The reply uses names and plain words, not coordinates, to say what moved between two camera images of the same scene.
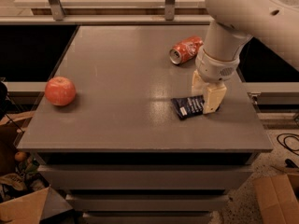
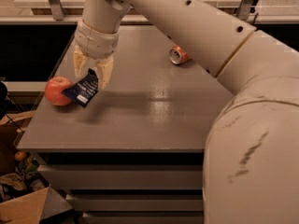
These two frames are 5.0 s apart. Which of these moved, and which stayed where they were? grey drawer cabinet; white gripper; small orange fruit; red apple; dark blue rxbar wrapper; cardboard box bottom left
Moved: dark blue rxbar wrapper; white gripper
Stayed: small orange fruit; cardboard box bottom left; grey drawer cabinet; red apple
